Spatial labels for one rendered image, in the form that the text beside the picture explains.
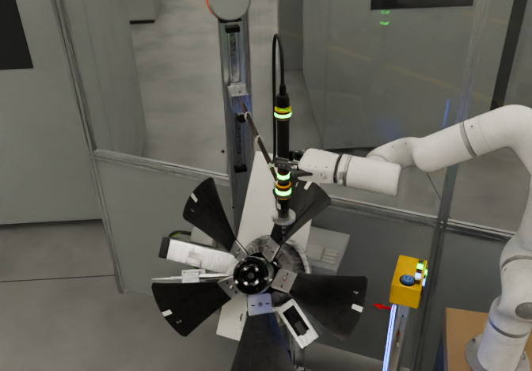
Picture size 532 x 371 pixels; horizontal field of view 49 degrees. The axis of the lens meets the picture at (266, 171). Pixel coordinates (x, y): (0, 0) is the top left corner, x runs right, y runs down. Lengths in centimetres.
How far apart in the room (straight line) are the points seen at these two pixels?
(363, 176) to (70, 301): 249
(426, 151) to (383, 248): 122
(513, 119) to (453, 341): 88
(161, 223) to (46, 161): 114
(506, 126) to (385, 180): 31
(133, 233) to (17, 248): 116
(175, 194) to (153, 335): 88
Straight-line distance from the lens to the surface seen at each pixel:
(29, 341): 354
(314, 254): 243
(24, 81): 368
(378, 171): 150
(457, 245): 255
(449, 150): 144
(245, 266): 186
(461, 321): 210
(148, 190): 295
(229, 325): 219
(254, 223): 214
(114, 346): 336
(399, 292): 209
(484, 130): 142
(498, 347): 190
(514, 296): 167
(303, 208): 183
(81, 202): 406
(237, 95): 212
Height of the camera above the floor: 251
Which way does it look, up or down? 34 degrees down
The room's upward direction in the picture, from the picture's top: 2 degrees counter-clockwise
